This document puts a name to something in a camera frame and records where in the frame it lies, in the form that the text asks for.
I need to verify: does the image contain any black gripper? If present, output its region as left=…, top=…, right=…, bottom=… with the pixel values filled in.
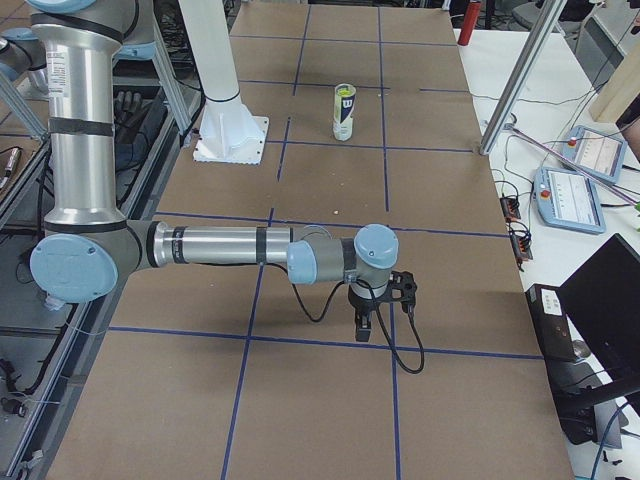
left=348, top=284, right=391, bottom=342

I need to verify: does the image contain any yellow tennis ball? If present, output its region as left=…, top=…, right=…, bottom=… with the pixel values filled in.
left=335, top=85, right=355, bottom=98

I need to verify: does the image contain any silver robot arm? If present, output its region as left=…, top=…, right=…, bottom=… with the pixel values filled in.
left=30, top=1, right=401, bottom=342

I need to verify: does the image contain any white tennis ball can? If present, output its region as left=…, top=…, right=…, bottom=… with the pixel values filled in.
left=333, top=83, right=356, bottom=141

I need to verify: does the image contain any brown paper table cover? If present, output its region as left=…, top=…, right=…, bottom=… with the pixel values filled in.
left=48, top=2, right=573, bottom=479

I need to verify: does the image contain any lower orange black adapter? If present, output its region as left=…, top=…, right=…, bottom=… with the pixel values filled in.
left=508, top=222, right=533, bottom=264

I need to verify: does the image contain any orange black adapter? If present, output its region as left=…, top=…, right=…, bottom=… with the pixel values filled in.
left=508, top=222, right=533, bottom=264
left=499, top=195, right=521, bottom=221

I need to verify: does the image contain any upper orange black adapter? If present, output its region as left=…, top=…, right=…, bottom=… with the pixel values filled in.
left=499, top=195, right=521, bottom=221

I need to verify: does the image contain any black desktop computer box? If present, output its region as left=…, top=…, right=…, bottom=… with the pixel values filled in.
left=526, top=284, right=592, bottom=363

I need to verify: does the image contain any near teach pendant tablet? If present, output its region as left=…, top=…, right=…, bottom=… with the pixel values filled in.
left=534, top=167, right=606, bottom=235

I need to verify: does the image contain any teach pendant tablet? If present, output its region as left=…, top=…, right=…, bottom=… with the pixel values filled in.
left=534, top=167, right=606, bottom=235
left=562, top=125, right=627, bottom=184

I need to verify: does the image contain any black computer monitor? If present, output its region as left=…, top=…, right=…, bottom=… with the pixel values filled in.
left=558, top=234, right=639, bottom=413

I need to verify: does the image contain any far teach pendant tablet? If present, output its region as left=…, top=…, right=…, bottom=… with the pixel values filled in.
left=562, top=125, right=627, bottom=184

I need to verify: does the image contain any red water bottle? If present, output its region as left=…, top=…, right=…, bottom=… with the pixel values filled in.
left=457, top=1, right=482, bottom=46

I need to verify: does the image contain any black camera cable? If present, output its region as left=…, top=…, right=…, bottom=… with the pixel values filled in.
left=288, top=263, right=427, bottom=375

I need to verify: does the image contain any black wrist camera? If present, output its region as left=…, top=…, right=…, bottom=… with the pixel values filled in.
left=389, top=271, right=417, bottom=315

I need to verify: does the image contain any white camera stand pole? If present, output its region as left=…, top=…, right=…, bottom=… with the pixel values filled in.
left=179, top=0, right=269, bottom=165

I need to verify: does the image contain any aluminium frame post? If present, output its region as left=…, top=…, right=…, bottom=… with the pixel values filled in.
left=479, top=0, right=566, bottom=155

